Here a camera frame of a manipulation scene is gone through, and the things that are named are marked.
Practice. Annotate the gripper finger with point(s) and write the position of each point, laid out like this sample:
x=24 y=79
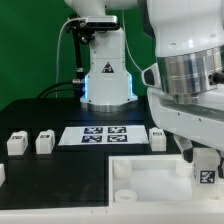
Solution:
x=221 y=165
x=185 y=147

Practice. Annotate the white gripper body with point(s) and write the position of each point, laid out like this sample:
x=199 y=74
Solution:
x=202 y=122

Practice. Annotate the white square tabletop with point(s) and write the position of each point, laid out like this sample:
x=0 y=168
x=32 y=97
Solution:
x=159 y=178

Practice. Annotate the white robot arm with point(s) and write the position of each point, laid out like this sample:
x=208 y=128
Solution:
x=187 y=98

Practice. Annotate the white sheet with tags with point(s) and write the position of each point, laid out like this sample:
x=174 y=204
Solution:
x=106 y=135

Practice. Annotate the white L-shaped obstacle fence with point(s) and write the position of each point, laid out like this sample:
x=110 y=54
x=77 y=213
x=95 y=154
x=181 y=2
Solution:
x=196 y=212

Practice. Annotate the white part at left edge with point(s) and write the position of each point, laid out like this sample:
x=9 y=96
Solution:
x=2 y=174

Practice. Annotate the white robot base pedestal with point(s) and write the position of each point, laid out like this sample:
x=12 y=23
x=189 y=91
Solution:
x=108 y=84

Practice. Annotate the black camera on stand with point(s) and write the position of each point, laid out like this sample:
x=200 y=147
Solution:
x=83 y=30

